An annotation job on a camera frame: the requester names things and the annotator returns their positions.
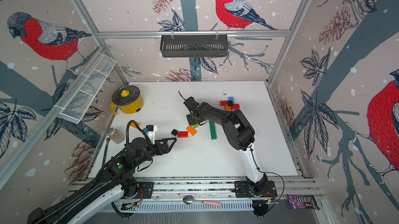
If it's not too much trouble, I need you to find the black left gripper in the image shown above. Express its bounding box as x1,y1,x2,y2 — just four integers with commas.
133,137,177,169

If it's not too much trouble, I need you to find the dark green lego brick top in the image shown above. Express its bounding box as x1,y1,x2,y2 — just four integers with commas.
209,121,215,129

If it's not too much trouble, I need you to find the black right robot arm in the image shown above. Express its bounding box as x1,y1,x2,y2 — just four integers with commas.
184,97,277,199

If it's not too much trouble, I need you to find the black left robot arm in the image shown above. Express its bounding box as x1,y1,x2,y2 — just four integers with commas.
27,129,177,224

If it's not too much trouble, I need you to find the orange lego brick in stack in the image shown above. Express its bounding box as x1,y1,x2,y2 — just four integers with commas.
186,126,197,136

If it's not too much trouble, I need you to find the small glass spice jar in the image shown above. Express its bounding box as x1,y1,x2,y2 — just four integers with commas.
107,127,125,144

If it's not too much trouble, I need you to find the yellow pot with black lid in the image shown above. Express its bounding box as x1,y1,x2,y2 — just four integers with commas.
110,85,144,116

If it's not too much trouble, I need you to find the purple candy packet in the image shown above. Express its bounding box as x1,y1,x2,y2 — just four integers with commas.
287,194,320,210

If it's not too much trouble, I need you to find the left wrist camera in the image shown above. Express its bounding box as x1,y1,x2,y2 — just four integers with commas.
144,125,158,145

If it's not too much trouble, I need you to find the spoon with pink handle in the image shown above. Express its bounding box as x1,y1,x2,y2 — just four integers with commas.
183,195,221,207

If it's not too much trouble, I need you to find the black hanging wire basket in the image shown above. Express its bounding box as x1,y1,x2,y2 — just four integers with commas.
160,34,228,58

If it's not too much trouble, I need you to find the white wire mesh shelf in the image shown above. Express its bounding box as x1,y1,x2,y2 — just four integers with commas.
58,53,116,124

